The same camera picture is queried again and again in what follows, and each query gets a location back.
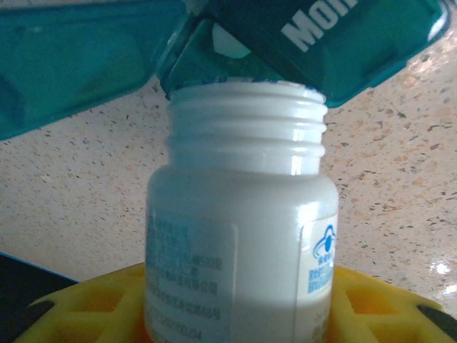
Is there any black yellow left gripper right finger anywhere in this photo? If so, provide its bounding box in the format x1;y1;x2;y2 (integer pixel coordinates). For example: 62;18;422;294
330;264;457;343

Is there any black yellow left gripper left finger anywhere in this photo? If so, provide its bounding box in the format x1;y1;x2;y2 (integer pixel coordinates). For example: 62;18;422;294
14;262;147;343

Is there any white pill bottle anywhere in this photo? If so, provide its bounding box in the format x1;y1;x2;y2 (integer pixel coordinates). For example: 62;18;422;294
144;80;341;343

